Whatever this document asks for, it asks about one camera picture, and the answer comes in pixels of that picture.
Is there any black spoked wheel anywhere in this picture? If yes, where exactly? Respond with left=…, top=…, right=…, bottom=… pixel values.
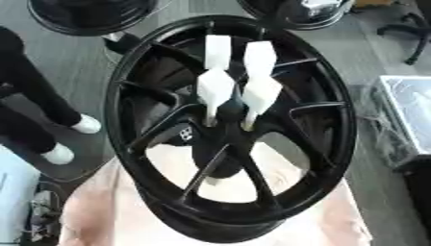
left=102, top=13, right=359, bottom=244

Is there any black wheel with shiny centre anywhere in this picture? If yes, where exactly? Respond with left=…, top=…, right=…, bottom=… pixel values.
left=236, top=0, right=357, bottom=32

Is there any black round wheel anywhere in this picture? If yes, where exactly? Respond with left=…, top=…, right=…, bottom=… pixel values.
left=25, top=0, right=161, bottom=37

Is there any black stand foot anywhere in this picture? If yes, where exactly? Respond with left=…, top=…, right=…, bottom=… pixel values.
left=101, top=31, right=147, bottom=56

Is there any person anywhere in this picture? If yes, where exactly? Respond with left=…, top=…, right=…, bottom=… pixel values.
left=0, top=26, right=105, bottom=166

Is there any clear plastic bin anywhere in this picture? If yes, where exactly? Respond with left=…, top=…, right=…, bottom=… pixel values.
left=370, top=74, right=431, bottom=168

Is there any pale blue sheet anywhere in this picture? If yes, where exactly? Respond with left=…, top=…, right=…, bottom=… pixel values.
left=0, top=144, right=42, bottom=245

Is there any black cabinet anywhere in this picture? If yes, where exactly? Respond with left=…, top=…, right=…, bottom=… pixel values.
left=398, top=155, right=431, bottom=239

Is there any tangle of cables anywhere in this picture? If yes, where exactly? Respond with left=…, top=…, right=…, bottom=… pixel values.
left=21, top=182, right=64, bottom=243

